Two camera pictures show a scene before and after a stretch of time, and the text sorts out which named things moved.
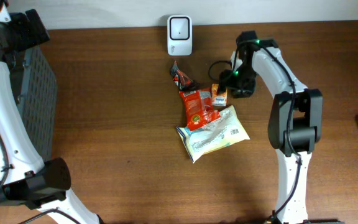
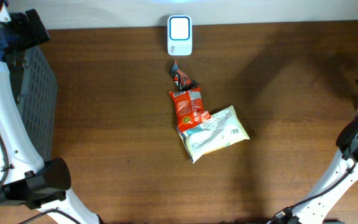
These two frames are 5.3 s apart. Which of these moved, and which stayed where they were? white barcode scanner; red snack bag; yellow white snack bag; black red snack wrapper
Moved: red snack bag
Stayed: black red snack wrapper; white barcode scanner; yellow white snack bag
